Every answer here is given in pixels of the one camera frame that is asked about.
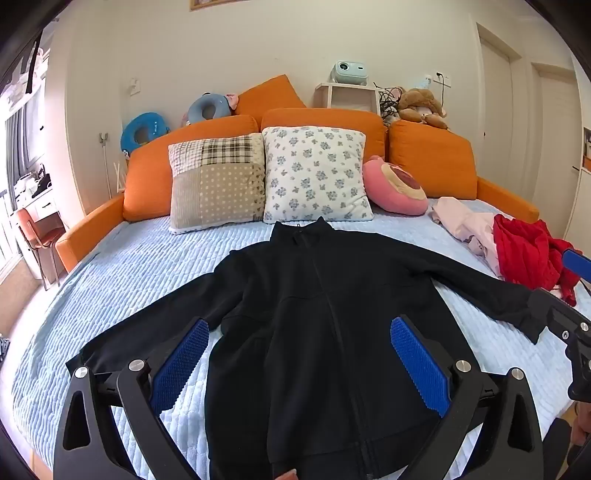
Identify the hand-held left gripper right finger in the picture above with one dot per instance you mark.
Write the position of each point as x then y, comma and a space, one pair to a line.
420, 364

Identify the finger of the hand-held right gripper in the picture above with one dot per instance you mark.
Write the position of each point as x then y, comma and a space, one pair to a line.
578, 264
551, 307

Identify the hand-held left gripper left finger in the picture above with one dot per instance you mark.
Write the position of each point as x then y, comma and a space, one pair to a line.
180, 364

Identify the black zip jacket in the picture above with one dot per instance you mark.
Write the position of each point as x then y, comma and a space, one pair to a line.
323, 323

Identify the red garment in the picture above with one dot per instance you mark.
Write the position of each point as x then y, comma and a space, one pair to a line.
521, 249

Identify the light blue quilted blanket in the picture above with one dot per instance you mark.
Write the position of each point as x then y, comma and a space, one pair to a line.
138, 277

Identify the pale pink garment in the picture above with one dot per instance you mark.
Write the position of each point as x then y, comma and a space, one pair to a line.
461, 221

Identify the white wardrobe door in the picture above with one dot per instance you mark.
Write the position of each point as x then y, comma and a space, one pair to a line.
554, 120

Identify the beige patchwork pillow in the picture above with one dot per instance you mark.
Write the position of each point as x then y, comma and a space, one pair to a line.
214, 194

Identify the pink plush cushion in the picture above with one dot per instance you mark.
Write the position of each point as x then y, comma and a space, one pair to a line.
397, 189

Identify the orange back cushion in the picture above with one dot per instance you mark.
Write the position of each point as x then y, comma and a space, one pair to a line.
318, 117
429, 157
147, 175

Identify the orange chair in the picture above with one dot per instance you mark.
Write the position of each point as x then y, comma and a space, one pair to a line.
39, 230

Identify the white desk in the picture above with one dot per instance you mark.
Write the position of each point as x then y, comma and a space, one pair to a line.
44, 203

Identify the white floral pillow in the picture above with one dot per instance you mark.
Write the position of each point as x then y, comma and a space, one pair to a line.
316, 175

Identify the brown plush toy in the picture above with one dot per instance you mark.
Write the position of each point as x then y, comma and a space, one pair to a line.
422, 104

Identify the grey-blue neck pillow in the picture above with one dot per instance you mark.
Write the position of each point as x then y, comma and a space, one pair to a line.
201, 108

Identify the grey curtain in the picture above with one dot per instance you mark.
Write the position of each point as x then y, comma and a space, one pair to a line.
25, 147

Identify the orange throw pillow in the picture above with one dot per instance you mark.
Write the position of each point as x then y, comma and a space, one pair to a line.
270, 94

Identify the white small stand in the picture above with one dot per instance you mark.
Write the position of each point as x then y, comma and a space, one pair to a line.
323, 94

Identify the white projector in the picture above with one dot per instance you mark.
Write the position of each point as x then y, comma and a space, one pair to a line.
347, 71

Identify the white wall outlet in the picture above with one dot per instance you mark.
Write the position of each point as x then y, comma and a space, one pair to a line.
442, 78

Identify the white wall switch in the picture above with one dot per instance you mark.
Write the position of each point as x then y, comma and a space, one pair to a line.
134, 86

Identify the wooden picture frame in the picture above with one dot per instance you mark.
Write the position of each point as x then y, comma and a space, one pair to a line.
212, 4

